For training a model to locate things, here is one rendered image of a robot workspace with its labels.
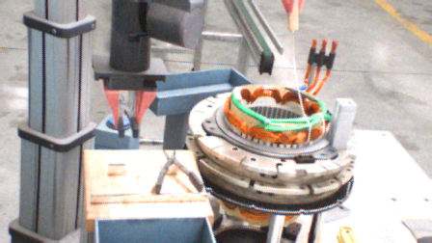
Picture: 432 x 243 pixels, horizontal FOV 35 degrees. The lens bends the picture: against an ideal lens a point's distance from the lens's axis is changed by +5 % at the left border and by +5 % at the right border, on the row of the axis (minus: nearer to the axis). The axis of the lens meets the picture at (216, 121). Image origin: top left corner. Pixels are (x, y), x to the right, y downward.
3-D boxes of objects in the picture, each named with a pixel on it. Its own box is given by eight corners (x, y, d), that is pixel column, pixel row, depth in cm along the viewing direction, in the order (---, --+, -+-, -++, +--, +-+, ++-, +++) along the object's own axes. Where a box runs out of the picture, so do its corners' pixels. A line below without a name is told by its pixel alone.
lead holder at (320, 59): (333, 69, 129) (337, 53, 127) (312, 69, 127) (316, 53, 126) (325, 62, 132) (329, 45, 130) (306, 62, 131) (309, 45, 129)
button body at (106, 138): (131, 224, 145) (141, 121, 134) (121, 243, 139) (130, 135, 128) (99, 217, 146) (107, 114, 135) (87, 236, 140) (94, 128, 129)
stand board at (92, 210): (212, 228, 103) (214, 215, 102) (85, 232, 99) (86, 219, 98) (190, 161, 120) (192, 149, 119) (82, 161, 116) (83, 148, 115)
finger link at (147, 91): (153, 136, 99) (158, 78, 95) (104, 136, 97) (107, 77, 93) (148, 116, 105) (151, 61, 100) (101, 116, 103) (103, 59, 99)
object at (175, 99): (216, 168, 170) (231, 67, 158) (238, 190, 162) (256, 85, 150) (127, 186, 158) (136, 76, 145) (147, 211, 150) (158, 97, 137)
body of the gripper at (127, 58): (167, 87, 96) (172, 38, 92) (94, 85, 93) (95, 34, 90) (160, 69, 101) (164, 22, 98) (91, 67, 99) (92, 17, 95)
